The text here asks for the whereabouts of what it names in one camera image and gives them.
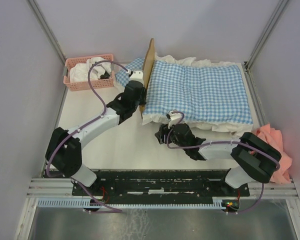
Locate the aluminium frame post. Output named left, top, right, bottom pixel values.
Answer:
left=243, top=0, right=291, bottom=73
left=26, top=0, right=66, bottom=65

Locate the wooden pet bed frame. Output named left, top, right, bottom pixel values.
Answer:
left=138, top=37, right=156, bottom=120

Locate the aluminium frame post left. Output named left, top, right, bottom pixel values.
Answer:
left=26, top=0, right=66, bottom=65

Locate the pink cloth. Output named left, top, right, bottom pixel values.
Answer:
left=252, top=122, right=293, bottom=186

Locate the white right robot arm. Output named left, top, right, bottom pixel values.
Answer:
left=154, top=123, right=282, bottom=196

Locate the blue gingham pillow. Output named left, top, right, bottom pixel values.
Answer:
left=114, top=57, right=145, bottom=92

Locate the white cloth in basket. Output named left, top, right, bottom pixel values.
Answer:
left=69, top=57, right=112, bottom=83

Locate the white slotted cable duct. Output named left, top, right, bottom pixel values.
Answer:
left=37, top=196, right=228, bottom=209

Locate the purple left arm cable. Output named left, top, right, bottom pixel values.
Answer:
left=45, top=61, right=132, bottom=214

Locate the pink plastic basket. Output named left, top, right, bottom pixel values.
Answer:
left=63, top=53, right=115, bottom=92

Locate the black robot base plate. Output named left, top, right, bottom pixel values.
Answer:
left=86, top=170, right=250, bottom=201

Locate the aluminium frame post right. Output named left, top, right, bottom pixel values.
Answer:
left=243, top=0, right=291, bottom=73

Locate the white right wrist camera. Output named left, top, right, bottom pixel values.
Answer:
left=166, top=110, right=184, bottom=129

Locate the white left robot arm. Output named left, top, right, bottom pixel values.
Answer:
left=45, top=80, right=146, bottom=195

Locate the blue gingham mattress pad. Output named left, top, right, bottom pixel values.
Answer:
left=142, top=55, right=254, bottom=136

